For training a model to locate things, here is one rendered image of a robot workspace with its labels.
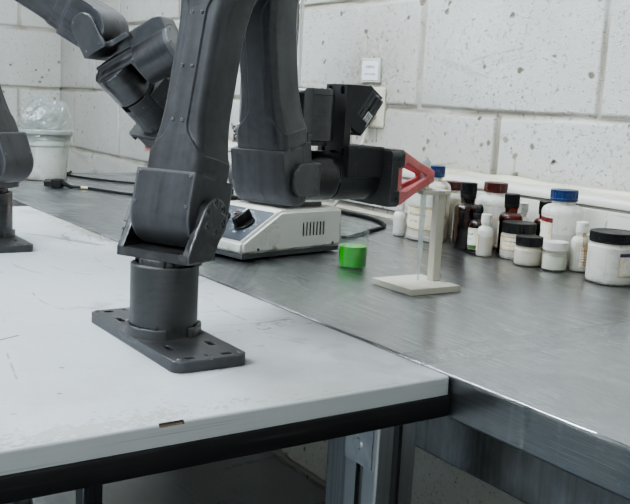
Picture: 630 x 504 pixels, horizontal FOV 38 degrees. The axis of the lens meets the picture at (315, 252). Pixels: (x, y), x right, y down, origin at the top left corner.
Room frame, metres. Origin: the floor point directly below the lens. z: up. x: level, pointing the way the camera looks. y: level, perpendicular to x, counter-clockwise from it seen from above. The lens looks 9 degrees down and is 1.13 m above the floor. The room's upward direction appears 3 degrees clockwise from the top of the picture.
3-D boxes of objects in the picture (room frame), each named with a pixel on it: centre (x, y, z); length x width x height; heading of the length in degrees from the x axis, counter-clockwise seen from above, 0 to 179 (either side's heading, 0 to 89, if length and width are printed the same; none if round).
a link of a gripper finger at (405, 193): (1.13, -0.10, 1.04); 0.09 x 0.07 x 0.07; 123
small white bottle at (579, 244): (1.33, -0.39, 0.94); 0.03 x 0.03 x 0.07
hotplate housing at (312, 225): (1.38, 0.07, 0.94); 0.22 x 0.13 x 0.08; 135
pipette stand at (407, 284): (1.14, -0.13, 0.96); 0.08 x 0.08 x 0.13; 33
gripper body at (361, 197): (1.08, -0.04, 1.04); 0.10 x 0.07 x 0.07; 33
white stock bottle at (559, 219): (1.39, -0.38, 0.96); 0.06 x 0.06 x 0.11
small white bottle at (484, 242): (1.43, -0.27, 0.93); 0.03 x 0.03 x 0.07
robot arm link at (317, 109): (1.02, 0.03, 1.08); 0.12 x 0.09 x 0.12; 151
